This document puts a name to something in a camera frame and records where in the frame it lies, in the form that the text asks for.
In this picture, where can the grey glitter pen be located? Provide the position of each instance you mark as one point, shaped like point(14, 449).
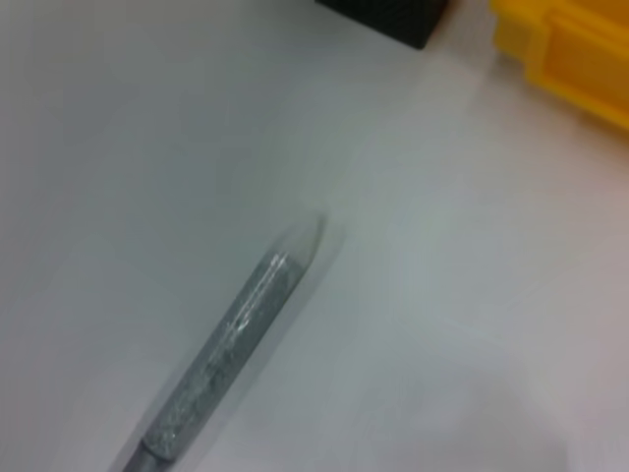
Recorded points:
point(231, 344)

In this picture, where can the black mesh pen holder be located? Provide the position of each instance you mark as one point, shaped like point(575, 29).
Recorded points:
point(393, 19)

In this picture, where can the yellow plastic bin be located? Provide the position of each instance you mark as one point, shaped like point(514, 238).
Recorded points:
point(575, 59)

